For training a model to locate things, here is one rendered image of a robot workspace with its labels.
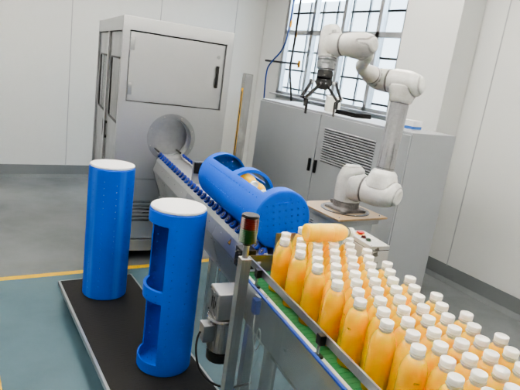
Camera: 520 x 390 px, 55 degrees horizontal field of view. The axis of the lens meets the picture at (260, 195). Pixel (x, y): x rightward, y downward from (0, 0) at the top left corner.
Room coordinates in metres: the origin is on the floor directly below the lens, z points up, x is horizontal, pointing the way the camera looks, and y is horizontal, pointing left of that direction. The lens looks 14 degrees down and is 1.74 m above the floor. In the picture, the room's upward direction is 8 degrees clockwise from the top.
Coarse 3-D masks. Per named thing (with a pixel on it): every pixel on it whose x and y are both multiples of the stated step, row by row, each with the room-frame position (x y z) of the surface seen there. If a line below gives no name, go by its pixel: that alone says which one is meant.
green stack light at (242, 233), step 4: (240, 228) 1.65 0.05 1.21; (240, 232) 1.65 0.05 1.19; (244, 232) 1.64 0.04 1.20; (248, 232) 1.63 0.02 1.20; (252, 232) 1.64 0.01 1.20; (256, 232) 1.65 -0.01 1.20; (240, 236) 1.65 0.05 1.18; (244, 236) 1.63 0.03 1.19; (248, 236) 1.63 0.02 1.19; (252, 236) 1.64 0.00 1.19; (256, 236) 1.65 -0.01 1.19; (240, 240) 1.64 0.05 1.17; (244, 240) 1.63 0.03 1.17; (248, 240) 1.63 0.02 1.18; (252, 240) 1.64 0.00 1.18; (256, 240) 1.66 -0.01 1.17; (248, 244) 1.63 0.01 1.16; (252, 244) 1.64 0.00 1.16
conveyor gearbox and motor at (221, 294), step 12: (216, 288) 1.90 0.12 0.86; (228, 288) 1.91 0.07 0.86; (216, 300) 1.87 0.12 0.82; (228, 300) 1.86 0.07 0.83; (216, 312) 1.85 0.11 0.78; (228, 312) 1.86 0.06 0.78; (204, 324) 1.86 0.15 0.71; (216, 324) 1.86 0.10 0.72; (228, 324) 1.85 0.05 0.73; (204, 336) 1.85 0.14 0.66; (216, 336) 1.87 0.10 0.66; (216, 348) 1.87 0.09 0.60; (216, 360) 1.86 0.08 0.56; (216, 384) 1.84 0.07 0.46
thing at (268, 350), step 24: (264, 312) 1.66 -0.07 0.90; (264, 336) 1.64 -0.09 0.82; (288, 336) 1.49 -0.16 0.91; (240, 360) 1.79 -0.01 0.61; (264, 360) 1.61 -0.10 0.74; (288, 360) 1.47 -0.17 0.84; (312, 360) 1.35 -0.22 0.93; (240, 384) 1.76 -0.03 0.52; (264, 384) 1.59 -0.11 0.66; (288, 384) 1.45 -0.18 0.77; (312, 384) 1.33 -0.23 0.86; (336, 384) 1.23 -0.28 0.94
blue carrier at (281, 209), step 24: (216, 168) 2.75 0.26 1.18; (240, 168) 2.61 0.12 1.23; (216, 192) 2.62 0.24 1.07; (240, 192) 2.37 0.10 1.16; (264, 192) 2.23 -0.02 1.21; (288, 192) 2.21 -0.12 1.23; (240, 216) 2.30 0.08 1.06; (264, 216) 2.16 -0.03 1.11; (288, 216) 2.22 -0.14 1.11; (264, 240) 2.17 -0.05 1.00
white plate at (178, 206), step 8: (160, 200) 2.44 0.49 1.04; (168, 200) 2.46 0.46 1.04; (176, 200) 2.48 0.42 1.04; (184, 200) 2.50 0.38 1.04; (192, 200) 2.52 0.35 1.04; (160, 208) 2.31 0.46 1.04; (168, 208) 2.33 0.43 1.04; (176, 208) 2.35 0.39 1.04; (184, 208) 2.37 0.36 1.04; (192, 208) 2.38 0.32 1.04; (200, 208) 2.40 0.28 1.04
